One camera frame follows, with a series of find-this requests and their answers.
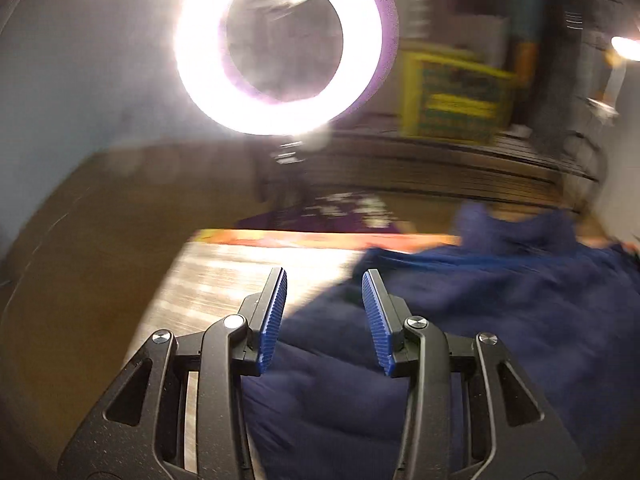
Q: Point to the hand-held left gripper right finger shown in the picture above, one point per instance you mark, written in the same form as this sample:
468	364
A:
377	325

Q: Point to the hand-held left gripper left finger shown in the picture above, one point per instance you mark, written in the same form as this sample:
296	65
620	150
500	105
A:
272	320

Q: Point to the navy puffer jacket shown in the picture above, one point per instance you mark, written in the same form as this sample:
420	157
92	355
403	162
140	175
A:
500	320

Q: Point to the black metal clothes rack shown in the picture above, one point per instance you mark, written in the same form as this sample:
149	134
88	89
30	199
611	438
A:
450	170

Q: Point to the bed with checked sheet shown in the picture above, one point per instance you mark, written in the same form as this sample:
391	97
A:
225	270

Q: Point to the purple patterned rug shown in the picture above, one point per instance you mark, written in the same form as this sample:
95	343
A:
340	212

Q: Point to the yellow patterned box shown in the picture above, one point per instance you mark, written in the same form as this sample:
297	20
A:
455	100

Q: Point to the orange patterned scarf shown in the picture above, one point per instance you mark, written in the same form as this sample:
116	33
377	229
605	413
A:
526	75

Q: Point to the teal jacket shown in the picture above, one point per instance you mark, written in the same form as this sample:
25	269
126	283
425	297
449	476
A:
527	0

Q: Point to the white clip lamp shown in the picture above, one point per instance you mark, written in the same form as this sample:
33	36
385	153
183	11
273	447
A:
627	47

